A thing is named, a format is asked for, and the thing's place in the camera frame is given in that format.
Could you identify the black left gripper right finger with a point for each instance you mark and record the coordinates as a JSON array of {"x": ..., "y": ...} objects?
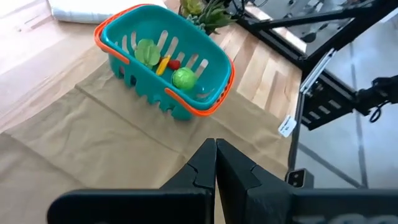
[{"x": 242, "y": 193}]

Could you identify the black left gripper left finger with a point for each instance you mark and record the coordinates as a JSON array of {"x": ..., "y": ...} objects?
[{"x": 202, "y": 168}]

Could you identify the round green toy cabbage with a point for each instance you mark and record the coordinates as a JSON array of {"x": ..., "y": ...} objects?
[{"x": 184, "y": 78}]

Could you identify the small red toy tomato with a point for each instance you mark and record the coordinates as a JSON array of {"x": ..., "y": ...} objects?
[{"x": 174, "y": 64}]

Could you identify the light green toy lettuce leaf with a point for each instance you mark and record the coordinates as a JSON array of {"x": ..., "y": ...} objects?
[{"x": 147, "y": 53}]

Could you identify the small white tag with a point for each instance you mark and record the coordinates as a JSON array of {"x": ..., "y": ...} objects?
[{"x": 287, "y": 127}]

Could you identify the tan burlap cloth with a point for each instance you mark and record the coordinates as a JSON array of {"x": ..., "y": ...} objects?
[{"x": 93, "y": 140}]

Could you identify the potted succulent plant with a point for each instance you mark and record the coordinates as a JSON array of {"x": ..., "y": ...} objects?
[{"x": 211, "y": 15}]

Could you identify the teal basket with orange rim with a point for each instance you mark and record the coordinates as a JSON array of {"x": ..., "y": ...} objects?
[{"x": 155, "y": 21}]

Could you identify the white plaid dish towel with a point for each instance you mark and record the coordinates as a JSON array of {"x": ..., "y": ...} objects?
[{"x": 93, "y": 11}]

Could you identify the black table-level camera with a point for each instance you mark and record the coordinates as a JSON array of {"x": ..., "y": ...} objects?
[{"x": 300, "y": 179}]

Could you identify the black metal table frame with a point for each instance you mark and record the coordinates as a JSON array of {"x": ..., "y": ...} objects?
[{"x": 326, "y": 102}]

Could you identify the silver aluminium rail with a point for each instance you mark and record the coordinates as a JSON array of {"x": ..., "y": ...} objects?
[{"x": 317, "y": 71}]

